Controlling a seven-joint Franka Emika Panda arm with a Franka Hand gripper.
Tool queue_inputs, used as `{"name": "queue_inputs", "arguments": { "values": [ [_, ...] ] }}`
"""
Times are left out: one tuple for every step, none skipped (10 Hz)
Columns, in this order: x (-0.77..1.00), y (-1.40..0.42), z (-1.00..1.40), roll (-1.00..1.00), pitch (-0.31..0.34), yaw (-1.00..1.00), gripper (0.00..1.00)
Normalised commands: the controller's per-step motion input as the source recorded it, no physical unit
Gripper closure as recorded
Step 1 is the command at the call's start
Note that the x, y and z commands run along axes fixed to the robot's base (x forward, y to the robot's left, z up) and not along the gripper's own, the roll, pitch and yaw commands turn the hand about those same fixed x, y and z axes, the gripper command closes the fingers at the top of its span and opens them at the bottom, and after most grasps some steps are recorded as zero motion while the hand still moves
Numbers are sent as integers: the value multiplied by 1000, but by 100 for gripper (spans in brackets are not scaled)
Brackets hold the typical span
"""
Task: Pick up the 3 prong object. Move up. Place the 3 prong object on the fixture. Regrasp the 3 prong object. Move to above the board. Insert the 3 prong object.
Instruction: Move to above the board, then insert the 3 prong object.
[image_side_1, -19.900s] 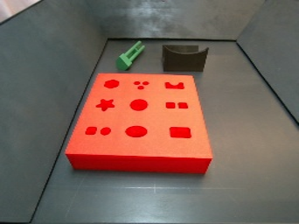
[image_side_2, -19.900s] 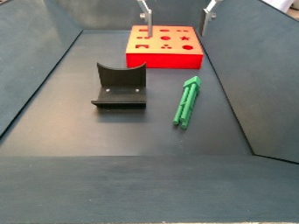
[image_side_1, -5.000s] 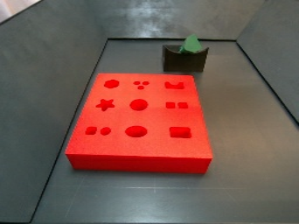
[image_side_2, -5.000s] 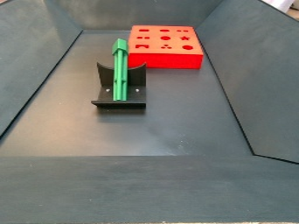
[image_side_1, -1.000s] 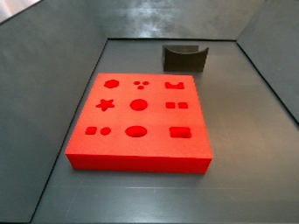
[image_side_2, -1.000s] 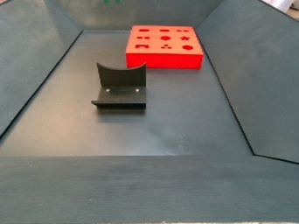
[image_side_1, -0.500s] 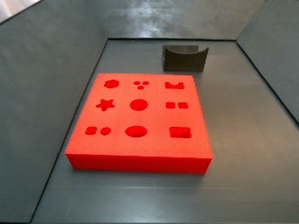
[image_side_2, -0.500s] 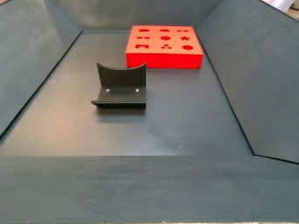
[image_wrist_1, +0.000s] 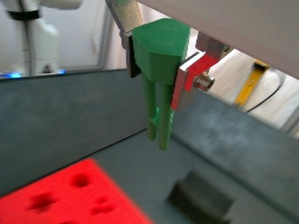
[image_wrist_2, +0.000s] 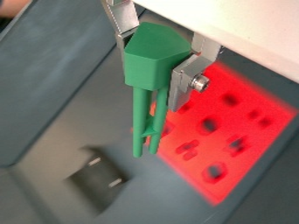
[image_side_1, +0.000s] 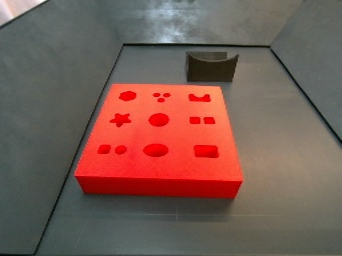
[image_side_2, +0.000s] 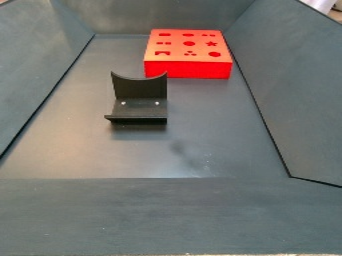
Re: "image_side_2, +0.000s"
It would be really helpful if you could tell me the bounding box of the black curved fixture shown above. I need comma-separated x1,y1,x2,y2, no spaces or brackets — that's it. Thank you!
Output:
105,73,169,124

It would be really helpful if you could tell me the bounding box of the red shape-sorter block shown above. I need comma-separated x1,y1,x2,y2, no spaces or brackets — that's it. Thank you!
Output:
143,29,233,79

